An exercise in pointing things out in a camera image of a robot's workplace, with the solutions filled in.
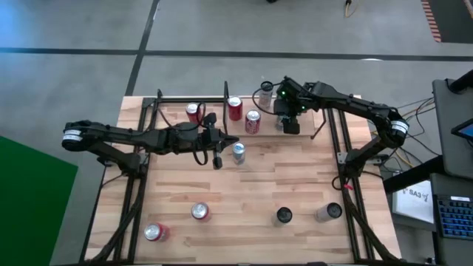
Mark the tablet screen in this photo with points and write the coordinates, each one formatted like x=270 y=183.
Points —
x=466 y=130

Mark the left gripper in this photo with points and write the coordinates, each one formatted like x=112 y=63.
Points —
x=212 y=142

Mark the red Fanta can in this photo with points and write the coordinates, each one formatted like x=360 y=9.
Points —
x=200 y=211

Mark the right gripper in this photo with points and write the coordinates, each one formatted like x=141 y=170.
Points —
x=292 y=111

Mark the gray side desk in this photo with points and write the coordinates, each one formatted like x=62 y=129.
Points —
x=449 y=253

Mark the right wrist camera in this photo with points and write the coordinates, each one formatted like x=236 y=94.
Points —
x=295 y=90

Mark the white can with black top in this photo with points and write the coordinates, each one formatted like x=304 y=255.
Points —
x=329 y=212

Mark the black aluminium rig frame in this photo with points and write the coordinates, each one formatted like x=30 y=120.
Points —
x=166 y=99

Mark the red can black Coca-Cola script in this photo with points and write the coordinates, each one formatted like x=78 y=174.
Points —
x=191 y=111
x=235 y=111

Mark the blue silver Red Bull can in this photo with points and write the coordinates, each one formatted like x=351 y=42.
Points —
x=279 y=125
x=239 y=152

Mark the white Celsius Peach Vibe can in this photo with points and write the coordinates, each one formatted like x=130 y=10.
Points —
x=265 y=101

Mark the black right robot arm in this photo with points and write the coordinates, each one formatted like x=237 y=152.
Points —
x=354 y=105

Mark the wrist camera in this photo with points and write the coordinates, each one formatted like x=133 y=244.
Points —
x=193 y=137
x=295 y=90

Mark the backlit black keyboard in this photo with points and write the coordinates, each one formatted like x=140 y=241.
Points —
x=456 y=218

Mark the gray cart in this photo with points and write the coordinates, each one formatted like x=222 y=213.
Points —
x=452 y=111

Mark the red soda can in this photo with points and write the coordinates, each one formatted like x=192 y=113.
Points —
x=156 y=232

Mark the green floor mat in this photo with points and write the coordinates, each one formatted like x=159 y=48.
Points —
x=29 y=207

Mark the silver metal bracket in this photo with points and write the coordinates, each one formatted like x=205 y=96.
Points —
x=341 y=157

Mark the dark floor mat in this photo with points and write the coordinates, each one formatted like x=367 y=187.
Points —
x=456 y=20

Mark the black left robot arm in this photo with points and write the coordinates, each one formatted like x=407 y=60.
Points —
x=122 y=136

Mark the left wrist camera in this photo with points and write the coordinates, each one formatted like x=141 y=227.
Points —
x=193 y=137

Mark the red Star Wars Coca-Cola can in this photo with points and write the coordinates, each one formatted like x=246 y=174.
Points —
x=252 y=123

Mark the orange black striped strip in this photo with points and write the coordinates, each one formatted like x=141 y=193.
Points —
x=430 y=20

